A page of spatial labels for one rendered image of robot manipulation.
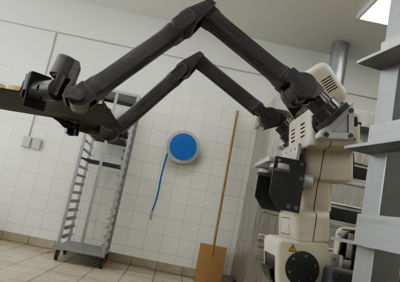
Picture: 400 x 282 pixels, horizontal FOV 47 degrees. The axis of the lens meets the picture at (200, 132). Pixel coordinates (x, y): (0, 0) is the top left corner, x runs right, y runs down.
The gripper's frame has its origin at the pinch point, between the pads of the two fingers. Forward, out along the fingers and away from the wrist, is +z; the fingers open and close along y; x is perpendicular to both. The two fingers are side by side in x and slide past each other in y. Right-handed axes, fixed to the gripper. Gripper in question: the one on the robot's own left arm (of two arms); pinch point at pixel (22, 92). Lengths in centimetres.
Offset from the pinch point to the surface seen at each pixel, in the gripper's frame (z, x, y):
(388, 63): -112, -17, 7
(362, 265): -112, -16, 26
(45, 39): 396, 196, -146
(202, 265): 209, 342, 83
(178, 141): 255, 315, -50
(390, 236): -115, -18, 23
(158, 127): 285, 307, -64
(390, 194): -113, -16, 19
